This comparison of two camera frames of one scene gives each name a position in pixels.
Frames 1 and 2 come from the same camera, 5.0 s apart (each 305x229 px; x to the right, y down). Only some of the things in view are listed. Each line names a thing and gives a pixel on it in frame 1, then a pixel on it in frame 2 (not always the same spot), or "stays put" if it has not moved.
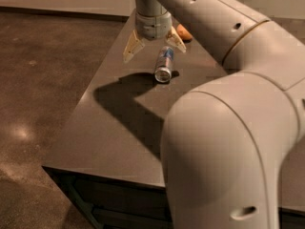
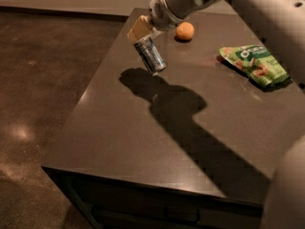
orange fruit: [183, 32] stays put
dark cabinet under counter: [114, 203] stays put
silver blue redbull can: [164, 68] -> [150, 54]
